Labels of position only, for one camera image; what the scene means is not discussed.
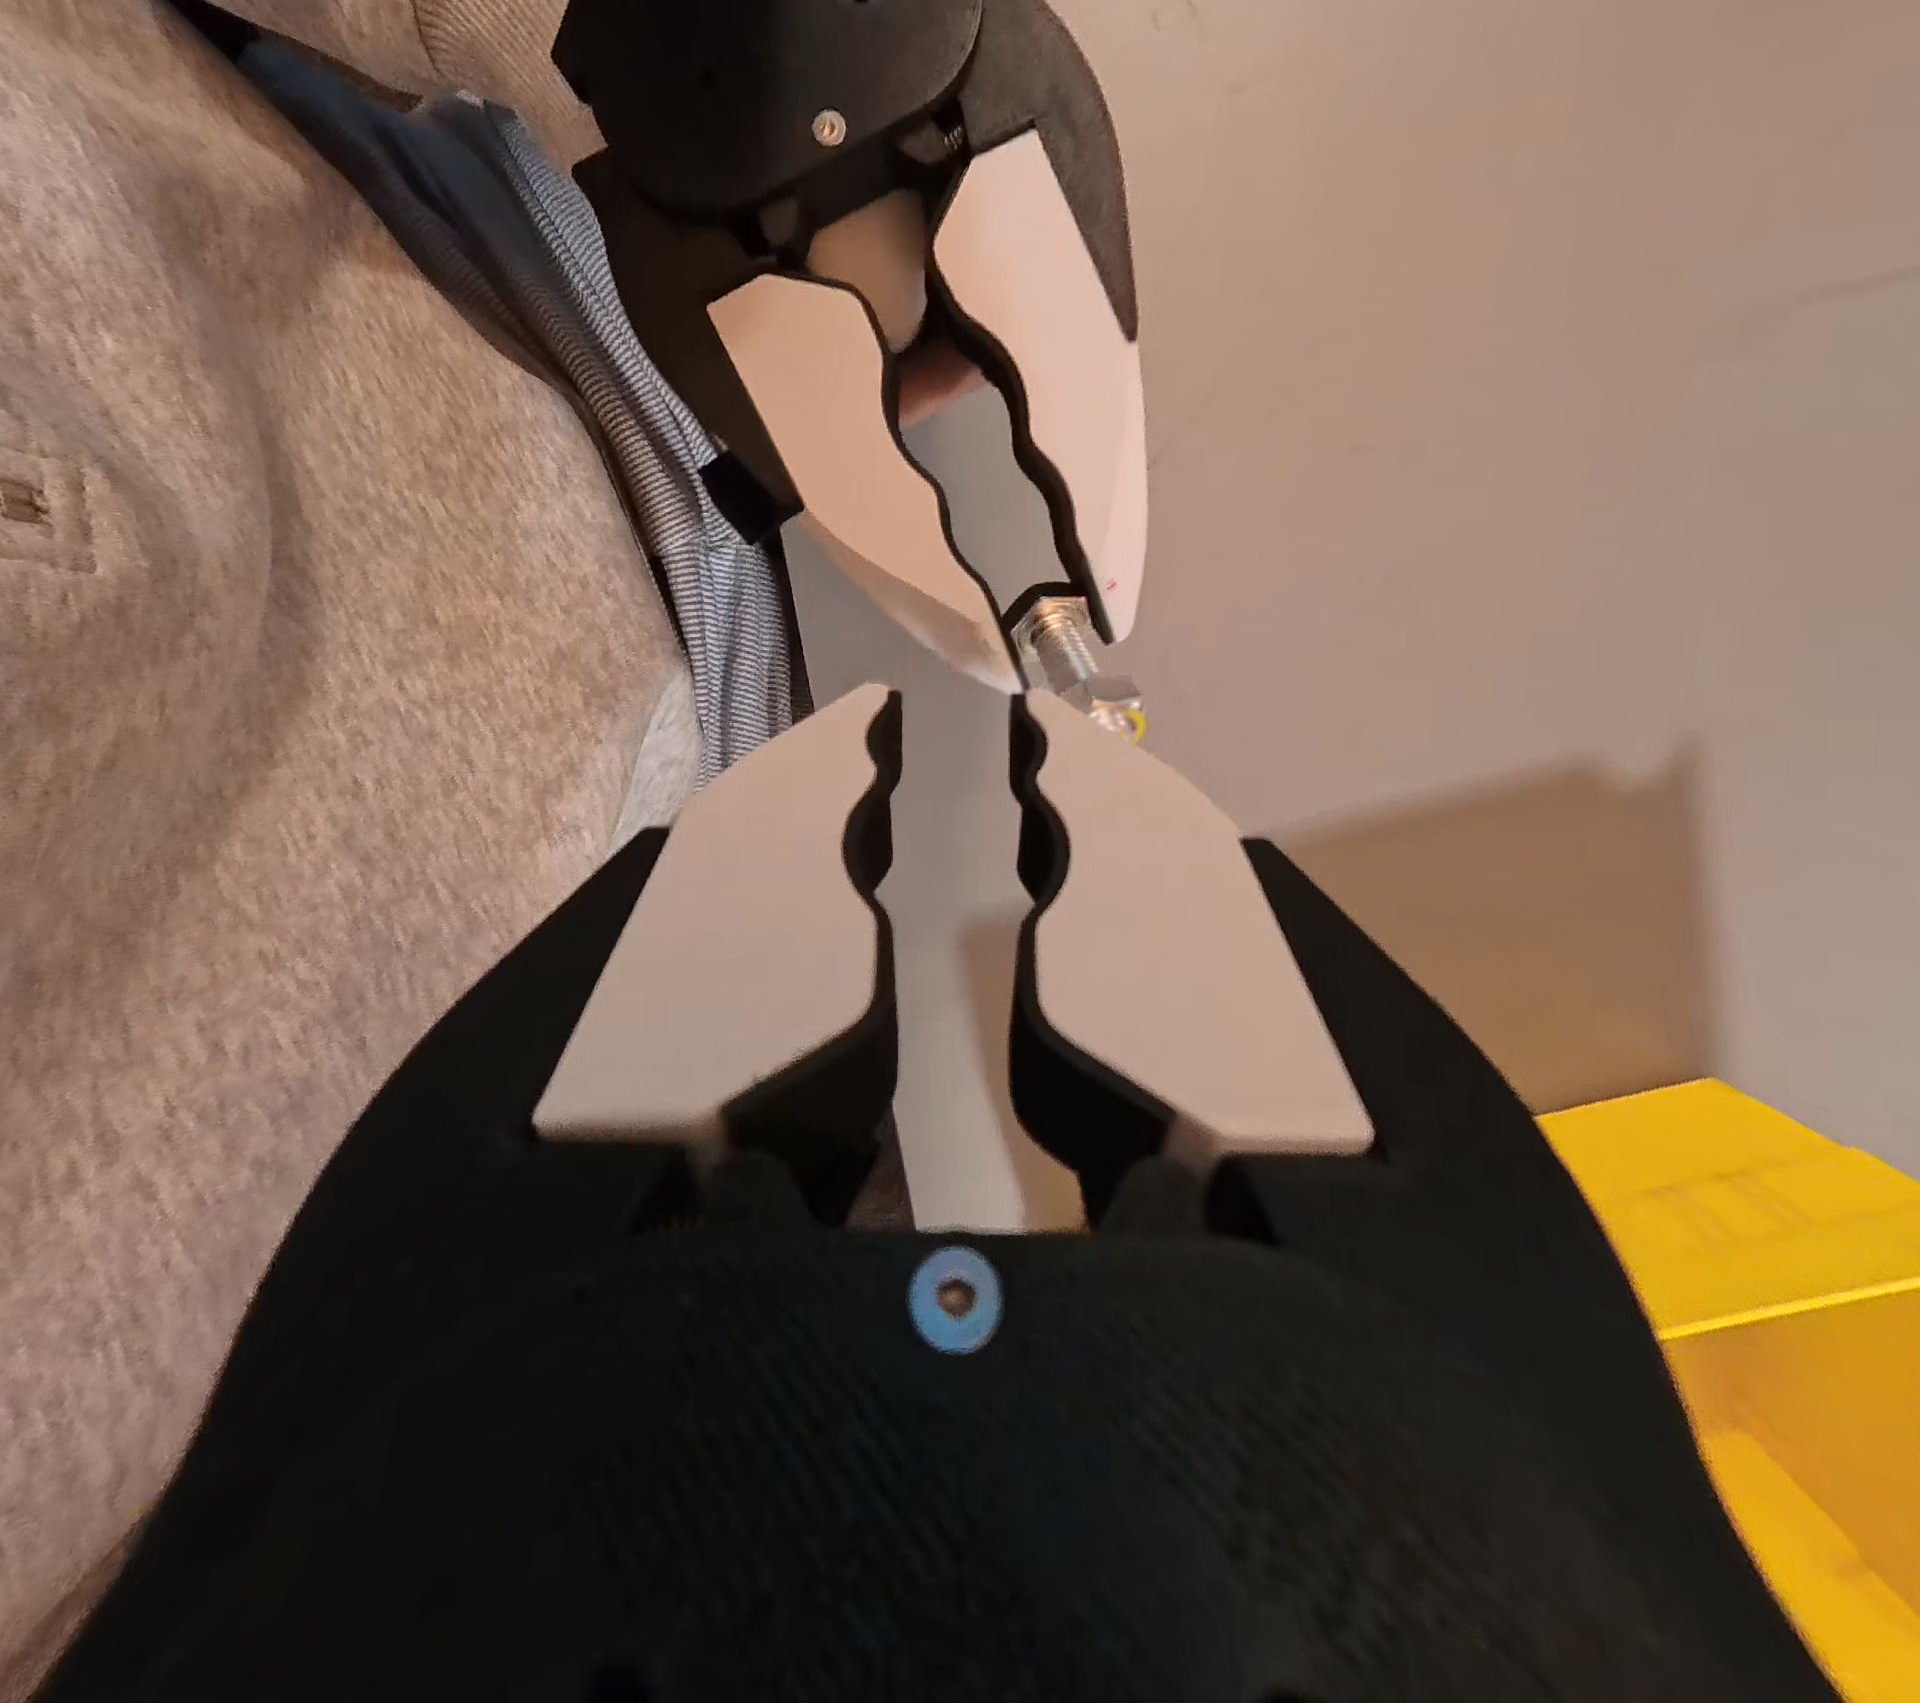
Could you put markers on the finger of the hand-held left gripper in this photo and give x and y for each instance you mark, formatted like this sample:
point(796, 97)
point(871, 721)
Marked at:
point(1064, 353)
point(840, 443)

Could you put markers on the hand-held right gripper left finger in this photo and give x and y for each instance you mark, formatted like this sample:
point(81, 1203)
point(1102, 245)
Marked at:
point(721, 969)

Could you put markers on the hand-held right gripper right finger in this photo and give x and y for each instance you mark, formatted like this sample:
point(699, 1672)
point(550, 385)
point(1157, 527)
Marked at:
point(1185, 969)

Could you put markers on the silver hex bolt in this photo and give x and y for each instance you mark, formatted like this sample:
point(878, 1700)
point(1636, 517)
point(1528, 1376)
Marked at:
point(1092, 691)

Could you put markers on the person's left hand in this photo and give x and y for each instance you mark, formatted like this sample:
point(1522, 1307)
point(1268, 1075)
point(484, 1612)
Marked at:
point(944, 377)

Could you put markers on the blue striped shirt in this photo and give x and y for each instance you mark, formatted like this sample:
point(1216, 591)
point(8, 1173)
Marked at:
point(601, 353)

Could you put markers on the person's grey sweatshirt torso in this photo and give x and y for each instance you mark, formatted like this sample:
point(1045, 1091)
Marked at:
point(224, 835)

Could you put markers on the yellow plastic bin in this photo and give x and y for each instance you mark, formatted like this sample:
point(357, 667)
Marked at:
point(1771, 1209)

